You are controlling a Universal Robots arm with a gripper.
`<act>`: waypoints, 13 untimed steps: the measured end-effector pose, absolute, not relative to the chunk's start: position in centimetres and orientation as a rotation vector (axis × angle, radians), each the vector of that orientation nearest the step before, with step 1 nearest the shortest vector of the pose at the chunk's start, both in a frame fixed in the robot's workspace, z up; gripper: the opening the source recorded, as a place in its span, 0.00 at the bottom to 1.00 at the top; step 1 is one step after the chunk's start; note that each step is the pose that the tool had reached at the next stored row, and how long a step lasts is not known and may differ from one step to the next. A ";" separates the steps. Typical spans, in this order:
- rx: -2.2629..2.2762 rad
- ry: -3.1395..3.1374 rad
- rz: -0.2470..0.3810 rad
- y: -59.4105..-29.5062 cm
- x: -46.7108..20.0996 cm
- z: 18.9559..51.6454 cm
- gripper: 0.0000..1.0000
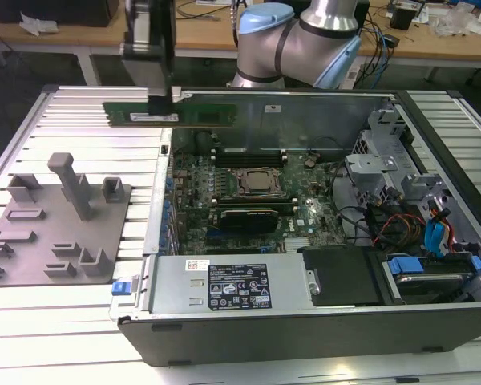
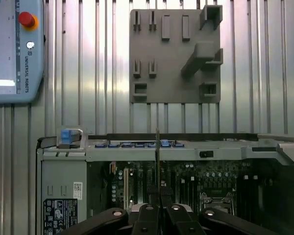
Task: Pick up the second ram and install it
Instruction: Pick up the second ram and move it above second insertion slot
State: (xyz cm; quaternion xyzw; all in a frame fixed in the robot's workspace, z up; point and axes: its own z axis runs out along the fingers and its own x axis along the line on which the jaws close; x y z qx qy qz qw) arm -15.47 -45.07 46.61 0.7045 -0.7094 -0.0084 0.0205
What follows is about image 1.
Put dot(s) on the black open PC case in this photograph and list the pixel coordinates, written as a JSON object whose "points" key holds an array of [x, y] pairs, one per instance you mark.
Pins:
{"points": [[304, 341]]}

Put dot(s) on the green motherboard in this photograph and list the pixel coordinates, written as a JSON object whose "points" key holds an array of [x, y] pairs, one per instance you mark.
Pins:
{"points": [[312, 224]]}

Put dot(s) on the large black box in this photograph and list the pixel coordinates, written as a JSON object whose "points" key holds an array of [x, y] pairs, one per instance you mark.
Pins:
{"points": [[52, 12]]}

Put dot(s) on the clear plastic bag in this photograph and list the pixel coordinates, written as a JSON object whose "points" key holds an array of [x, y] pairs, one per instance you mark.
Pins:
{"points": [[457, 22]]}

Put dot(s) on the grey power supply unit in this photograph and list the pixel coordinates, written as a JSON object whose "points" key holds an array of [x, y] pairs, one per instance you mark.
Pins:
{"points": [[176, 288]]}

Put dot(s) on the black plastic shroud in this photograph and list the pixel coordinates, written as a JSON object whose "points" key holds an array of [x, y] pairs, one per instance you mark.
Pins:
{"points": [[340, 276]]}

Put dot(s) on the silver coin battery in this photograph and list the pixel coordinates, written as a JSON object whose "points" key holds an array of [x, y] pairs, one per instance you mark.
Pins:
{"points": [[309, 161]]}

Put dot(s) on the small black box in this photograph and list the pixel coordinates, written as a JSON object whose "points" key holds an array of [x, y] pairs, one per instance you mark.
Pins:
{"points": [[402, 17]]}

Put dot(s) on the grey metal drive cage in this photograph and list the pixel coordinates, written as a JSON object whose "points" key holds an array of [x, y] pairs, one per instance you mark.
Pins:
{"points": [[369, 168]]}

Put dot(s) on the black graphics card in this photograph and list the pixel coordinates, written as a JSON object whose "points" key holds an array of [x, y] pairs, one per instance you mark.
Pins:
{"points": [[248, 221]]}

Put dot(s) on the grey plastic parts rack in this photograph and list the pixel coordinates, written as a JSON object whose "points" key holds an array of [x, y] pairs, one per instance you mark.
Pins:
{"points": [[52, 224]]}

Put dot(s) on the crumpled white paper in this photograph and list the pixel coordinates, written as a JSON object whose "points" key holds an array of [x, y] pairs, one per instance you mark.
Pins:
{"points": [[38, 25]]}

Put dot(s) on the wooden desk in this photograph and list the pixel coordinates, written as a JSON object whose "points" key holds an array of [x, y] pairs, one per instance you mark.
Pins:
{"points": [[84, 34]]}

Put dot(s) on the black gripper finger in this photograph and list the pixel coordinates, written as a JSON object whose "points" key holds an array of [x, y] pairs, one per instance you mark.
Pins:
{"points": [[160, 106]]}

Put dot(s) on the black RAM slot bank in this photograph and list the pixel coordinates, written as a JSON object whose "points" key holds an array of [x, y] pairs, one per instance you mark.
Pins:
{"points": [[256, 202], [248, 159]]}

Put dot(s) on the silver finned heat sink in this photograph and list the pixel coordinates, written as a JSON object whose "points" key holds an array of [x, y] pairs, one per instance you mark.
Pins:
{"points": [[297, 245]]}

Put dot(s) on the silver CPU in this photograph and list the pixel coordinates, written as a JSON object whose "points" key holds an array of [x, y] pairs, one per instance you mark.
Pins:
{"points": [[260, 181]]}

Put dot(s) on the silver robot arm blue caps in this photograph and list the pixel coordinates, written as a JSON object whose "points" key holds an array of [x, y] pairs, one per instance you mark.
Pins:
{"points": [[304, 52]]}

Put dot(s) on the hard disk in blue carrier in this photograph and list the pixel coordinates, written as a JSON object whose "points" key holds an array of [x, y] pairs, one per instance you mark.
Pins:
{"points": [[405, 266]]}

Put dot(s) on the green RAM stick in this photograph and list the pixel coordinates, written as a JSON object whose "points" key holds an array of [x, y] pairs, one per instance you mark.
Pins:
{"points": [[208, 115], [235, 150]]}

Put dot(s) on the blue plastic latch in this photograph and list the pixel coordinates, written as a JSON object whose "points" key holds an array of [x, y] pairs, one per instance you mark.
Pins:
{"points": [[121, 288]]}

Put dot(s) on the white plastic clip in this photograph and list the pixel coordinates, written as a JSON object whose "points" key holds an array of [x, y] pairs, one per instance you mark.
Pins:
{"points": [[177, 94]]}

